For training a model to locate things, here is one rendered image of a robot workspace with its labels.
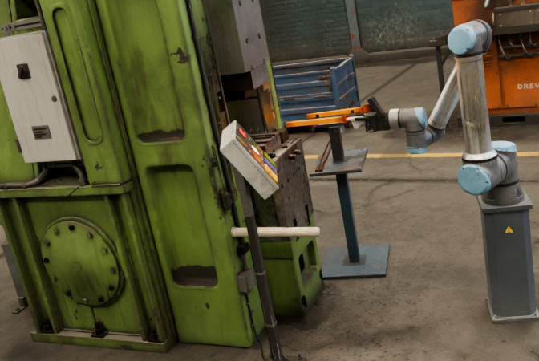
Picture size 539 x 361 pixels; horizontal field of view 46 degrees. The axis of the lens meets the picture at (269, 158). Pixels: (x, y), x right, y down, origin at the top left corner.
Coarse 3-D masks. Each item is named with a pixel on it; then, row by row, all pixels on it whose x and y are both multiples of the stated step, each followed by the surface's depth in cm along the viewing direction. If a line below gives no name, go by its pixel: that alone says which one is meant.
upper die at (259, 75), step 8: (264, 64) 324; (248, 72) 310; (256, 72) 315; (264, 72) 324; (224, 80) 316; (232, 80) 315; (240, 80) 313; (248, 80) 311; (256, 80) 314; (264, 80) 323; (224, 88) 318; (232, 88) 316; (240, 88) 314; (248, 88) 313
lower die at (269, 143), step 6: (270, 132) 339; (276, 132) 336; (252, 138) 332; (258, 138) 331; (264, 138) 330; (270, 138) 328; (276, 138) 333; (258, 144) 324; (264, 144) 322; (270, 144) 326; (276, 144) 333; (264, 150) 321; (270, 150) 326
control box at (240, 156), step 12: (228, 132) 273; (240, 132) 272; (228, 144) 255; (240, 144) 255; (252, 144) 277; (228, 156) 256; (240, 156) 256; (252, 156) 257; (240, 168) 258; (252, 168) 258; (264, 168) 261; (252, 180) 259; (264, 180) 259; (264, 192) 261
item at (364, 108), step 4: (368, 104) 374; (348, 108) 379; (352, 108) 377; (356, 108) 375; (360, 108) 375; (364, 108) 375; (368, 108) 374; (372, 108) 374; (320, 112) 382; (324, 112) 380; (328, 112) 380; (332, 112) 379; (336, 112) 378; (340, 112) 378; (344, 112) 377; (348, 112) 377; (364, 112) 375; (308, 116) 383; (312, 116) 382; (320, 116) 381
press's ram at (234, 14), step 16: (208, 0) 300; (224, 0) 297; (240, 0) 303; (256, 0) 319; (208, 16) 303; (224, 16) 299; (240, 16) 302; (256, 16) 318; (224, 32) 302; (240, 32) 301; (256, 32) 317; (224, 48) 305; (240, 48) 302; (256, 48) 316; (224, 64) 308; (240, 64) 305; (256, 64) 315
